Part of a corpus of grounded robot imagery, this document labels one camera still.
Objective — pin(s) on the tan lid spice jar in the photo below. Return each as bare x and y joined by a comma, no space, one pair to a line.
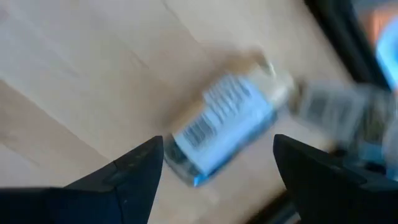
224,124

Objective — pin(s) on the orange box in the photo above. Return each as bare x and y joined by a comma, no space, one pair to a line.
373,21

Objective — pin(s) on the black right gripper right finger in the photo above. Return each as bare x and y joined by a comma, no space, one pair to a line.
335,196

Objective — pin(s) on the black aluminium table frame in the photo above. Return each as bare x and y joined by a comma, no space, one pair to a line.
342,40

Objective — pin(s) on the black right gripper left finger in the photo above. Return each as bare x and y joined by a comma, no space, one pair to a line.
93,199

